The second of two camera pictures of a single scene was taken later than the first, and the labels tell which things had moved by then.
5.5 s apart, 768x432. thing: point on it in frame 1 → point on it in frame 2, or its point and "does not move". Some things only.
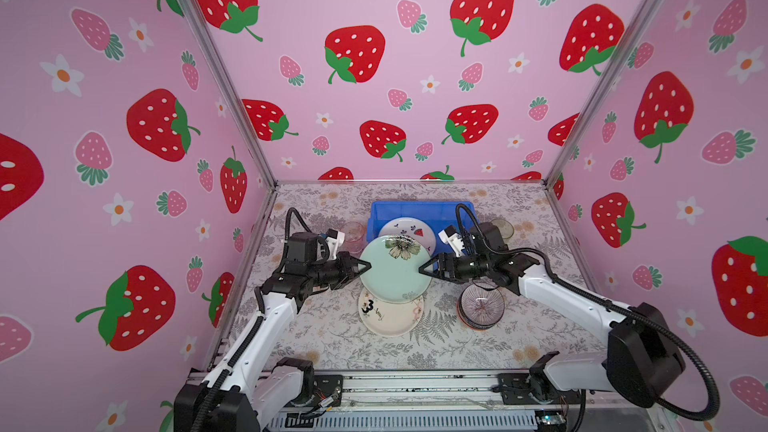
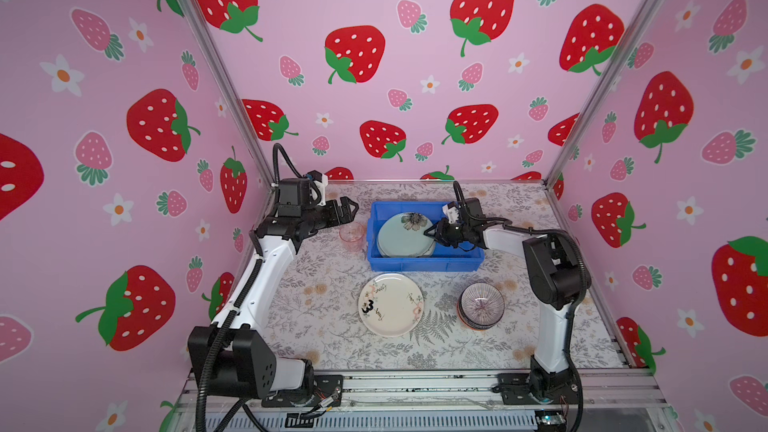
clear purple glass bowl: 480,307 does not move
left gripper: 343,263 → 345,217
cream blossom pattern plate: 389,319 does not move
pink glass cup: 355,237 does not move
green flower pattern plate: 394,275 → 402,235
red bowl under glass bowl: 471,324 does not move
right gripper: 442,263 → 439,233
